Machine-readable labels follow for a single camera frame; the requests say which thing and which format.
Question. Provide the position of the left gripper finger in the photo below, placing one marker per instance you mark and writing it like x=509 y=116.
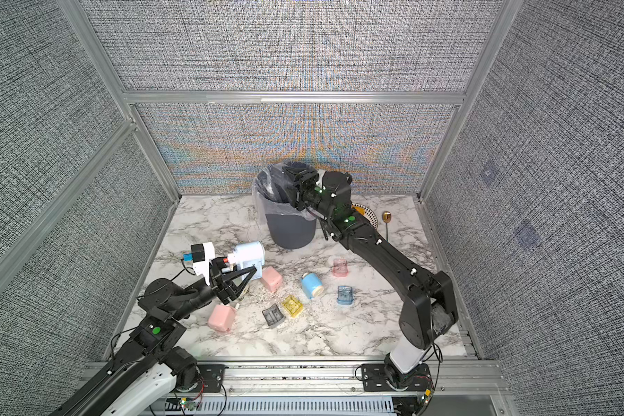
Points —
x=222 y=266
x=245 y=276

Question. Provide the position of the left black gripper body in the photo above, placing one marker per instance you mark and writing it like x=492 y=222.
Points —
x=214 y=284

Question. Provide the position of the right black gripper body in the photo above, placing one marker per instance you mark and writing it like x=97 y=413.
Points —
x=311 y=195

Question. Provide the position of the clear grey shavings tray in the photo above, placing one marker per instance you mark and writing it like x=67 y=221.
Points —
x=295 y=170
x=273 y=316

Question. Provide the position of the pink pencil sharpener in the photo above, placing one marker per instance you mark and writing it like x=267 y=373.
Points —
x=222 y=318
x=271 y=279

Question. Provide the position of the light blue pencil sharpener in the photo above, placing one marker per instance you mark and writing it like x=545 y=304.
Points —
x=248 y=254

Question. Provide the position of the dark grey trash bin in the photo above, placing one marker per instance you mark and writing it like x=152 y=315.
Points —
x=290 y=233

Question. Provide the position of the clear yellow shavings tray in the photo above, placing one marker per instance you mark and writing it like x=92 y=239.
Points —
x=293 y=306

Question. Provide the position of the bright blue pencil sharpener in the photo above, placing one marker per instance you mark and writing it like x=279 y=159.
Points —
x=312 y=286

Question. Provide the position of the clear pink shavings tray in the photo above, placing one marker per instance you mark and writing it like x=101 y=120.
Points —
x=340 y=268

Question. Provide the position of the clear blue shavings tray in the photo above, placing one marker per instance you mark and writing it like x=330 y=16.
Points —
x=345 y=295

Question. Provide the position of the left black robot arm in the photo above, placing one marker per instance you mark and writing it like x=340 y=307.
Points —
x=151 y=364

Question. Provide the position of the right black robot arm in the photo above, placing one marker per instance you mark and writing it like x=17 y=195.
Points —
x=429 y=307

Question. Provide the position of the clear plastic bin liner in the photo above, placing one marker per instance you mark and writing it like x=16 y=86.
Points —
x=269 y=195

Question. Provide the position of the yellow white patterned bowl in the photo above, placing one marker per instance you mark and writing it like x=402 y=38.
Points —
x=368 y=214

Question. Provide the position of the gold blue spoon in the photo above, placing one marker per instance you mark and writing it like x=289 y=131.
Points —
x=387 y=218

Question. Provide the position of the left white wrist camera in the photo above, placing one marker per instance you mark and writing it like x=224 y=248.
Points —
x=198 y=260

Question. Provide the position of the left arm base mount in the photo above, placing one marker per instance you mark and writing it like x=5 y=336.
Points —
x=204 y=377

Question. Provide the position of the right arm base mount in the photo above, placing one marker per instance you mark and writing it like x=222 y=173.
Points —
x=380 y=377

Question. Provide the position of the aluminium front rail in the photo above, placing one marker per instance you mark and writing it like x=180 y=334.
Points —
x=342 y=375

